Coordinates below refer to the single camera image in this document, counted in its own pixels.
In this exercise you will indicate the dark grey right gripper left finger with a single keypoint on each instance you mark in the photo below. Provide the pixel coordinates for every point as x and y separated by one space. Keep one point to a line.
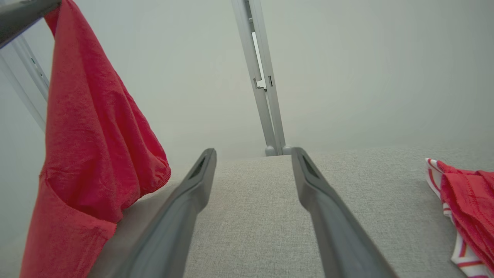
166 231

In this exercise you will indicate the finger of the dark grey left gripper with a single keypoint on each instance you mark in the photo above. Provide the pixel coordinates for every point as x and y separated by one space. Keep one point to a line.
19 15

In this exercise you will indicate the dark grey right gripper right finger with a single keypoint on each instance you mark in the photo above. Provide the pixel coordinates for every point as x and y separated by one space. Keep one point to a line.
339 239

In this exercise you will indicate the red white basketball jersey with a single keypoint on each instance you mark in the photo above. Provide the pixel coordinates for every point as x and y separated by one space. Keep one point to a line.
88 135

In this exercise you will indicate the grey fabric sofa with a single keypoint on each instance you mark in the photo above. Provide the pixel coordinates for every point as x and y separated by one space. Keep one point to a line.
251 216

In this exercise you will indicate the red shorts white trim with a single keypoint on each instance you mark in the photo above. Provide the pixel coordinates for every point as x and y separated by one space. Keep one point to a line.
471 200

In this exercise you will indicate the grey metal frame with bracket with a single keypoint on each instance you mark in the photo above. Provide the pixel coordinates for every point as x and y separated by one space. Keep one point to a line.
27 73

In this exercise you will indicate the grey metal frame post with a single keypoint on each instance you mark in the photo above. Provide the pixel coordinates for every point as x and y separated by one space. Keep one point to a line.
270 116

